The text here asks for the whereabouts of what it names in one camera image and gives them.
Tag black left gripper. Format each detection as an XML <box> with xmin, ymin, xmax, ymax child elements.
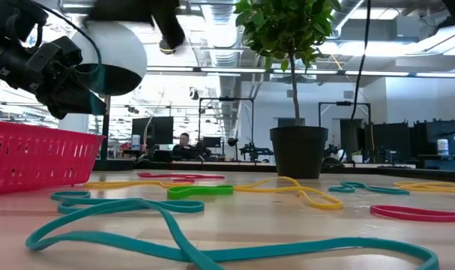
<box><xmin>0</xmin><ymin>35</ymin><xmax>108</xmax><ymax>120</ymax></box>

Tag red plastic basket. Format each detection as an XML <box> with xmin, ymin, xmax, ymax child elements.
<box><xmin>0</xmin><ymin>118</ymin><xmax>106</xmax><ymax>196</ymax></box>

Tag yellow rubber band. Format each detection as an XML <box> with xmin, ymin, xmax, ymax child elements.
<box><xmin>83</xmin><ymin>180</ymin><xmax>193</xmax><ymax>191</ymax></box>
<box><xmin>393</xmin><ymin>181</ymin><xmax>455</xmax><ymax>195</ymax></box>
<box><xmin>233</xmin><ymin>175</ymin><xmax>345</xmax><ymax>211</ymax></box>

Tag red rubber band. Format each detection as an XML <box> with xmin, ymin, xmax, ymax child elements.
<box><xmin>136</xmin><ymin>171</ymin><xmax>226</xmax><ymax>185</ymax></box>
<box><xmin>370</xmin><ymin>204</ymin><xmax>455</xmax><ymax>224</ymax></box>

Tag green rubber band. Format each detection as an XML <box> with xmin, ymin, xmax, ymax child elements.
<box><xmin>166</xmin><ymin>184</ymin><xmax>235</xmax><ymax>201</ymax></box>

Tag large teal rubber band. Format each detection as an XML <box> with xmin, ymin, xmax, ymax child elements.
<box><xmin>24</xmin><ymin>198</ymin><xmax>441</xmax><ymax>270</ymax></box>

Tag white pillar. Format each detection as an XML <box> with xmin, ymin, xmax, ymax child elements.
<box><xmin>57</xmin><ymin>112</ymin><xmax>91</xmax><ymax>134</ymax></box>

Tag white globe table lamp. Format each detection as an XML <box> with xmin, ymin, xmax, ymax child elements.
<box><xmin>70</xmin><ymin>19</ymin><xmax>148</xmax><ymax>172</ymax></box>

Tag long ceiling light strip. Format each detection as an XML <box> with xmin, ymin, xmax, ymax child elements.
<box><xmin>146</xmin><ymin>66</ymin><xmax>455</xmax><ymax>79</ymax></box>

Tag black computer monitor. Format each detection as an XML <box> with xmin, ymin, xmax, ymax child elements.
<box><xmin>131</xmin><ymin>116</ymin><xmax>175</xmax><ymax>146</ymax></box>

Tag person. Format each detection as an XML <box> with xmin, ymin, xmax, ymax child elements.
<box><xmin>172</xmin><ymin>132</ymin><xmax>202</xmax><ymax>161</ymax></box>

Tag green potted plant black pot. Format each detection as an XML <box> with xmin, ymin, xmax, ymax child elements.
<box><xmin>233</xmin><ymin>0</ymin><xmax>343</xmax><ymax>180</ymax></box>

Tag dark cabinets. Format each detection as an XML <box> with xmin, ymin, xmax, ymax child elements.
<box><xmin>364</xmin><ymin>118</ymin><xmax>455</xmax><ymax>172</ymax></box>

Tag white canister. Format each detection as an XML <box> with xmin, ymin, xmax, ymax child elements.
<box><xmin>436</xmin><ymin>138</ymin><xmax>450</xmax><ymax>156</ymax></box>

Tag black ceiling camera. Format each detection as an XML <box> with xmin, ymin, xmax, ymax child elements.
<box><xmin>158</xmin><ymin>37</ymin><xmax>177</xmax><ymax>56</ymax></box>

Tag silver ventilation duct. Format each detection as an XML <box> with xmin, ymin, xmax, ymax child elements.
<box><xmin>199</xmin><ymin>0</ymin><xmax>250</xmax><ymax>136</ymax></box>

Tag black metal frame stand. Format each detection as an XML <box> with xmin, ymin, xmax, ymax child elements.
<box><xmin>318</xmin><ymin>100</ymin><xmax>372</xmax><ymax>151</ymax></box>
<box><xmin>198</xmin><ymin>97</ymin><xmax>255</xmax><ymax>162</ymax></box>

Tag black aluminium table frame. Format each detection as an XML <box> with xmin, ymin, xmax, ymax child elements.
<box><xmin>94</xmin><ymin>159</ymin><xmax>455</xmax><ymax>185</ymax></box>

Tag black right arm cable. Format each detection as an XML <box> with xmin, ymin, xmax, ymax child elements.
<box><xmin>339</xmin><ymin>0</ymin><xmax>373</xmax><ymax>161</ymax></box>

